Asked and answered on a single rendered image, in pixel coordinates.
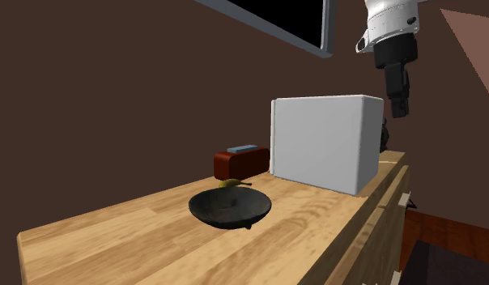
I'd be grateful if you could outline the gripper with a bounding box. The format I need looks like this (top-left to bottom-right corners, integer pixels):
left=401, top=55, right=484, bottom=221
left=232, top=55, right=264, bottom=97
left=372, top=32, right=419, bottom=119

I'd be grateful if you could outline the white box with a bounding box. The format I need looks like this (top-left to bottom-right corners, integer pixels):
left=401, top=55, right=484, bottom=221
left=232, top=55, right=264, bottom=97
left=270, top=94, right=385, bottom=197

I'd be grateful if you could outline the small grey-blue slab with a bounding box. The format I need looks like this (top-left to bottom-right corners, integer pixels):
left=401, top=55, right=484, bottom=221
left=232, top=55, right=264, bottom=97
left=226, top=144, right=259, bottom=154

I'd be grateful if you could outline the red-brown rounded box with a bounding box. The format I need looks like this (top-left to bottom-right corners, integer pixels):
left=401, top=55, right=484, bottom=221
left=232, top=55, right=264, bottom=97
left=213, top=147, right=271, bottom=181

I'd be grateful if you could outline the yellow banana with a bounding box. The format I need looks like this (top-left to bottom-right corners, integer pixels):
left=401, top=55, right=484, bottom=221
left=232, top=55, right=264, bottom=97
left=218, top=178, right=253, bottom=189

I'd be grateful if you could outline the wooden chest of drawers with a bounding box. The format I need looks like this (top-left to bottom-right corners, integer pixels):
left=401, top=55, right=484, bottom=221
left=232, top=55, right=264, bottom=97
left=16, top=150, right=412, bottom=285

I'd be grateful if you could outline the black bowl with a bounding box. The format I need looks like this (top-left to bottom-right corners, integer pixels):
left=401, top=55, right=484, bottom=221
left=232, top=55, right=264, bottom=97
left=188, top=185, right=273, bottom=231

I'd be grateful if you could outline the grey-framed wall screen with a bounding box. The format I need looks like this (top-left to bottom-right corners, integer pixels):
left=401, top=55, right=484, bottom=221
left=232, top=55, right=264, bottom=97
left=194, top=0, right=338, bottom=59

